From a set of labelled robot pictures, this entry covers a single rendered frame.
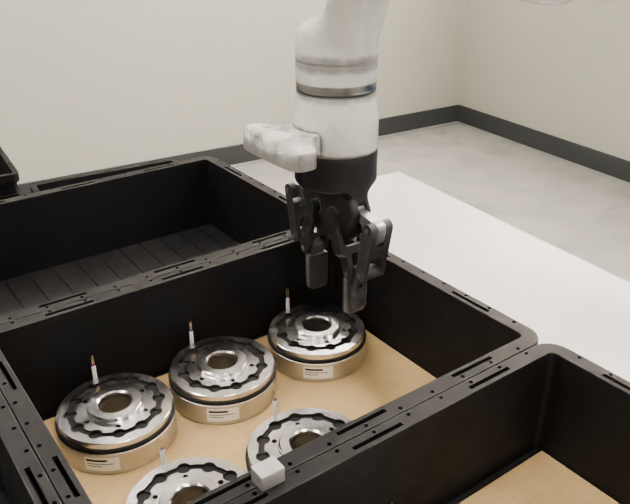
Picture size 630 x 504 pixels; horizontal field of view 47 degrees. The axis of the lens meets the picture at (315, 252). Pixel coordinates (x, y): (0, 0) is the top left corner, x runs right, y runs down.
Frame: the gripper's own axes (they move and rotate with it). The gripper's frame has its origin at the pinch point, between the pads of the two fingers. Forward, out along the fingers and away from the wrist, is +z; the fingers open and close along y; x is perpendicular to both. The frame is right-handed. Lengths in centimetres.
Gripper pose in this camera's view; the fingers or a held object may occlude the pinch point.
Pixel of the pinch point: (334, 284)
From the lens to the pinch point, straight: 70.8
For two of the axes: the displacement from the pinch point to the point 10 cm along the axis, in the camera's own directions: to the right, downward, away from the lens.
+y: -5.8, -3.5, 7.4
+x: -8.2, 2.6, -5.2
